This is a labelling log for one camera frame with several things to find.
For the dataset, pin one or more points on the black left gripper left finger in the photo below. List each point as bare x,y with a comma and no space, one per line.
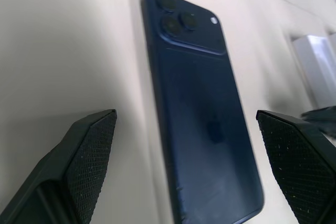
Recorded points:
78,161

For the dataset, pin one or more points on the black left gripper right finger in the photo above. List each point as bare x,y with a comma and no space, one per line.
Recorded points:
299,161

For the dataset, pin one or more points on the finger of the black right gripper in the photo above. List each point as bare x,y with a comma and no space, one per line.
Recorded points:
324,120

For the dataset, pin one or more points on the dark blue smartphone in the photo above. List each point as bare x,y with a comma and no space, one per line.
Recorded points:
204,103

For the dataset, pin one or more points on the white phone box base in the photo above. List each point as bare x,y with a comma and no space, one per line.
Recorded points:
315,64

